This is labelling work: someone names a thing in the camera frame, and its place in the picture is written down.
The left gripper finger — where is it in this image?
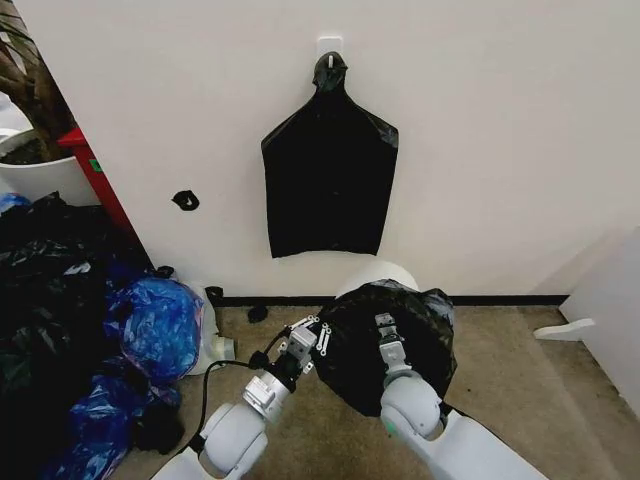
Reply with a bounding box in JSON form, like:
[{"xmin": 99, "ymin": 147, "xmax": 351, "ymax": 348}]
[
  {"xmin": 283, "ymin": 313, "xmax": 322, "ymax": 333},
  {"xmin": 314, "ymin": 322, "xmax": 335, "ymax": 358}
]

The black garbage bag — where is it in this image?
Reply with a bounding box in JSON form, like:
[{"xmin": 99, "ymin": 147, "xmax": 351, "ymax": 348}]
[
  {"xmin": 260, "ymin": 51, "xmax": 400, "ymax": 260},
  {"xmin": 316, "ymin": 279, "xmax": 459, "ymax": 419}
]

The white trash bin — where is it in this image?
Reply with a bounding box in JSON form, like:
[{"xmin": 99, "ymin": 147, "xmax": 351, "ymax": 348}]
[{"xmin": 333, "ymin": 258, "xmax": 421, "ymax": 303}]

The flat black garbage bag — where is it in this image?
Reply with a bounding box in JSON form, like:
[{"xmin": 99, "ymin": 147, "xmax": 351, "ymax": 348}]
[{"xmin": 260, "ymin": 51, "xmax": 400, "ymax": 260}]

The blue plastic bag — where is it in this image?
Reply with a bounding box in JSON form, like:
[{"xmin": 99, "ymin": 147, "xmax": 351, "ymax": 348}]
[
  {"xmin": 41, "ymin": 382, "xmax": 182, "ymax": 480},
  {"xmin": 103, "ymin": 276, "xmax": 206, "ymax": 387}
]

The crumpled black bag piece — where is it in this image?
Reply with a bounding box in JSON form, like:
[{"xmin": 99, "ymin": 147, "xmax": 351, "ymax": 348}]
[{"xmin": 131, "ymin": 403, "xmax": 187, "ymax": 455}]

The pile of black garbage bags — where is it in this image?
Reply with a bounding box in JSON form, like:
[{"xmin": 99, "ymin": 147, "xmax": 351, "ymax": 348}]
[{"xmin": 0, "ymin": 191, "xmax": 154, "ymax": 480}]

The black baseboard strip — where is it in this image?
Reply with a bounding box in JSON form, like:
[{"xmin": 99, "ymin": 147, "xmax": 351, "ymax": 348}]
[{"xmin": 218, "ymin": 295, "xmax": 572, "ymax": 308}]

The white plastic jug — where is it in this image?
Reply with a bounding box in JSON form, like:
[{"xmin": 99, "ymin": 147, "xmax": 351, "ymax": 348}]
[{"xmin": 185, "ymin": 280, "xmax": 239, "ymax": 377}]

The black tape scrap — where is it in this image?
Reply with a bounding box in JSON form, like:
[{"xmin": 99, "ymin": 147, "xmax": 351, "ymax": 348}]
[{"xmin": 170, "ymin": 189, "xmax": 202, "ymax": 211}]

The white board with foot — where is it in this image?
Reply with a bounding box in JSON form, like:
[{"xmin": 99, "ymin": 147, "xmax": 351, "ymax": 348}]
[{"xmin": 531, "ymin": 225, "xmax": 640, "ymax": 417}]

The white plant pot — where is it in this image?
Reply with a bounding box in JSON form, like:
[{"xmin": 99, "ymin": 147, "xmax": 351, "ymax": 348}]
[{"xmin": 0, "ymin": 126, "xmax": 102, "ymax": 207}]

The potted plant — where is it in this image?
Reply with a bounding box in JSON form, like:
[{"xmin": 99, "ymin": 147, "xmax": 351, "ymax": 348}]
[{"xmin": 0, "ymin": 0, "xmax": 77, "ymax": 164}]

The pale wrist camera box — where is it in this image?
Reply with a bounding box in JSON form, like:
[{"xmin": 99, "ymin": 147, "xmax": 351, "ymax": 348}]
[{"xmin": 286, "ymin": 327, "xmax": 320, "ymax": 363}]

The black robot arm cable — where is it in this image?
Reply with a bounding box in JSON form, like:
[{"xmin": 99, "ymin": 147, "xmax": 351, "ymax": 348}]
[{"xmin": 185, "ymin": 344, "xmax": 282, "ymax": 454}]

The red metal frame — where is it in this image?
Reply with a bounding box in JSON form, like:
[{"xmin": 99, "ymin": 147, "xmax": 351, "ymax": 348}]
[{"xmin": 56, "ymin": 126, "xmax": 152, "ymax": 264}]

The white wall hook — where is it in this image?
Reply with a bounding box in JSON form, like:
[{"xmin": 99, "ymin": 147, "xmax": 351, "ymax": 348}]
[{"xmin": 315, "ymin": 34, "xmax": 346, "ymax": 69}]

